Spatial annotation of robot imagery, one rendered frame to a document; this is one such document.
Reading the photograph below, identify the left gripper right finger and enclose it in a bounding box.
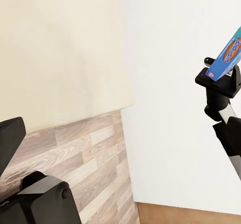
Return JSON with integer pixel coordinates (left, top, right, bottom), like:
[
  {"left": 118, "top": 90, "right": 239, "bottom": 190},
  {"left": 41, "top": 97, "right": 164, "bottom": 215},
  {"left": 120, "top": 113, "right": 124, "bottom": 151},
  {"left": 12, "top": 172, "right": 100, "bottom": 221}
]
[{"left": 225, "top": 116, "right": 241, "bottom": 157}]

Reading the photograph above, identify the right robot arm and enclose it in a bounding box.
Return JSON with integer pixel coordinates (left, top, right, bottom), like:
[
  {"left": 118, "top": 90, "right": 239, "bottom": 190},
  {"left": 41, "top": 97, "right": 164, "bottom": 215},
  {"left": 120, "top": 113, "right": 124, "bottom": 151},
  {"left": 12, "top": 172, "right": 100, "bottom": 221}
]
[{"left": 195, "top": 57, "right": 241, "bottom": 180}]

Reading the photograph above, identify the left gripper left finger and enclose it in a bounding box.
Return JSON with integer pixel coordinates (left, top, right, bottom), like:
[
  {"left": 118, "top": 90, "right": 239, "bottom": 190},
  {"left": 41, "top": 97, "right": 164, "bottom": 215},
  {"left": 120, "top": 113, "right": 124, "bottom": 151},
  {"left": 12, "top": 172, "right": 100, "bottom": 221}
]
[{"left": 0, "top": 117, "right": 26, "bottom": 177}]

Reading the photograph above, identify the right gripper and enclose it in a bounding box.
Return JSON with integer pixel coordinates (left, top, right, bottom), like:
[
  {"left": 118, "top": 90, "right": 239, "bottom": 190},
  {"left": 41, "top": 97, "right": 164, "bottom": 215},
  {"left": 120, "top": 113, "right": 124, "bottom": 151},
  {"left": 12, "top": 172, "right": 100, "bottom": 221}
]
[{"left": 195, "top": 64, "right": 241, "bottom": 104}]

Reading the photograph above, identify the board game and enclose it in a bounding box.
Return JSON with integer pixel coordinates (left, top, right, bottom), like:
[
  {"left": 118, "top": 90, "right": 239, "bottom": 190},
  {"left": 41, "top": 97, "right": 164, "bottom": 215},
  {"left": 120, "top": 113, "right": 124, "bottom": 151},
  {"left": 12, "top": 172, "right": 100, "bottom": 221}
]
[{"left": 205, "top": 27, "right": 241, "bottom": 81}]

